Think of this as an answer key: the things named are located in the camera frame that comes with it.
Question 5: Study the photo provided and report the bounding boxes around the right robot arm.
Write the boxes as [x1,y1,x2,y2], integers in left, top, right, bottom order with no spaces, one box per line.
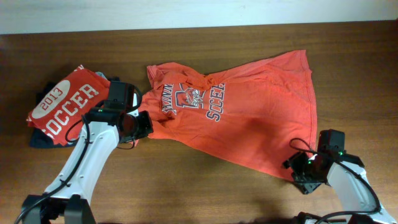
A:
[283,129,397,224]

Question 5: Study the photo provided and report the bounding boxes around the folded navy shirt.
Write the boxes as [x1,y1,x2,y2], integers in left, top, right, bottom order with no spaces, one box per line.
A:
[29,77,122,149]

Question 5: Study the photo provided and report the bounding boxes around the orange soccer t-shirt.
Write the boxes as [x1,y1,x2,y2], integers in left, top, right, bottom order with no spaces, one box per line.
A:
[141,50,317,180]

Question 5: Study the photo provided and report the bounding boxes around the folded grey shirt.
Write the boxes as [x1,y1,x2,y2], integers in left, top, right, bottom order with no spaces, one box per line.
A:
[95,72,107,80]

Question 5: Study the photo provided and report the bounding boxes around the folded red soccer shirt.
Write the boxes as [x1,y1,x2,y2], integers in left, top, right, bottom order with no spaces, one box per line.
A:
[25,64,112,146]

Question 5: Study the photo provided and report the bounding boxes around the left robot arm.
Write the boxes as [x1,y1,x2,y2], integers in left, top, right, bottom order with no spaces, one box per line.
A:
[15,82,153,224]

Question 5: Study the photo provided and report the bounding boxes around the left black cable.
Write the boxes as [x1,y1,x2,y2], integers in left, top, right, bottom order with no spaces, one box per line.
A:
[14,85,144,224]

